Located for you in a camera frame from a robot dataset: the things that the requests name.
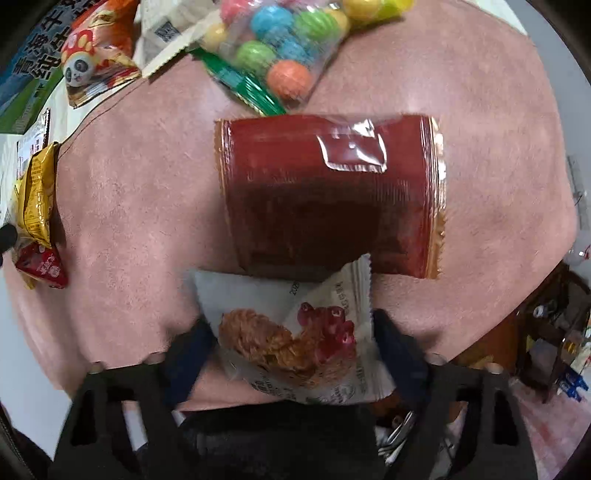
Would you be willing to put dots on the pink patterned rug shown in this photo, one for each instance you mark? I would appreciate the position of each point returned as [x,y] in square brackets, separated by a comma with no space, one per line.
[554,424]

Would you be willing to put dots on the blue green milk carton box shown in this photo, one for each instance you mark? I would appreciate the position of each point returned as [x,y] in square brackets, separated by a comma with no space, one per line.
[27,78]

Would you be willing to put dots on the red panda print snack packet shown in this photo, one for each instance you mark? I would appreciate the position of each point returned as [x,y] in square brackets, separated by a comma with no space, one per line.
[101,55]

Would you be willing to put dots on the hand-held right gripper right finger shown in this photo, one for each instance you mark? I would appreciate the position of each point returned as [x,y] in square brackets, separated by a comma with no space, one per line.
[392,341]

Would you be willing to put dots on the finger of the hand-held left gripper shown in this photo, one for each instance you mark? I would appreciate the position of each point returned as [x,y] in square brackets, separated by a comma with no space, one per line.
[7,237]

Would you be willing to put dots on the black white snack packet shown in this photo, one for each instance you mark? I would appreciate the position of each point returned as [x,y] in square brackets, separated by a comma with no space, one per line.
[37,138]

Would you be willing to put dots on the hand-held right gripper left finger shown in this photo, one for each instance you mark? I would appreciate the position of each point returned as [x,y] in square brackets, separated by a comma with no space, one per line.
[194,350]

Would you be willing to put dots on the dark wooden cabinet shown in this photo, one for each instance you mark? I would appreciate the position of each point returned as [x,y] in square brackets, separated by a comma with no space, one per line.
[545,332]

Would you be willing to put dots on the bag of colourful candy balls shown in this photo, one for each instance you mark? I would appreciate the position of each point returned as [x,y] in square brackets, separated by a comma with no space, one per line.
[277,37]

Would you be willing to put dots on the plain white snack packet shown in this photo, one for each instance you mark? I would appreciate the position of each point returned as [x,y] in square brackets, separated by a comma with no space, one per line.
[161,41]

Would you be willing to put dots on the yellow snack packet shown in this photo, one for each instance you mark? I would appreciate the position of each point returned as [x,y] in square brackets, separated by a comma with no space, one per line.
[39,194]

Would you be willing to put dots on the white chicken print snack packet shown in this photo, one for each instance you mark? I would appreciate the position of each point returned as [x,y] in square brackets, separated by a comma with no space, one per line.
[286,332]

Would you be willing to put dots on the small red snack packet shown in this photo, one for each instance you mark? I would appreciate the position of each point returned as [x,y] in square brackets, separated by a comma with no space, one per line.
[44,265]

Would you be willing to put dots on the green snack packet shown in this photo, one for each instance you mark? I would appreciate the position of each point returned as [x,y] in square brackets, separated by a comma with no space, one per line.
[240,83]

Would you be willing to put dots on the dark red snack packet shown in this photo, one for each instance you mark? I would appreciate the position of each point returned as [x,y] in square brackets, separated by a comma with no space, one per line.
[323,207]

